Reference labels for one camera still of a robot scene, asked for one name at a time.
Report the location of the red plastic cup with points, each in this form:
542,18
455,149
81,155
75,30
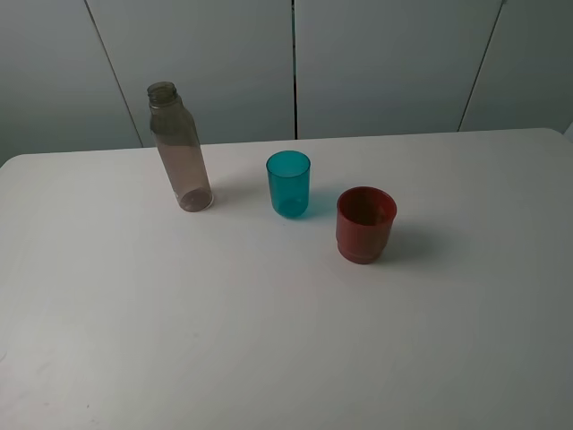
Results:
365,216

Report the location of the teal transparent plastic cup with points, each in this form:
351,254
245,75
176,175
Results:
289,182

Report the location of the smoky transparent water bottle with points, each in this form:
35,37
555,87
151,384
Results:
174,131

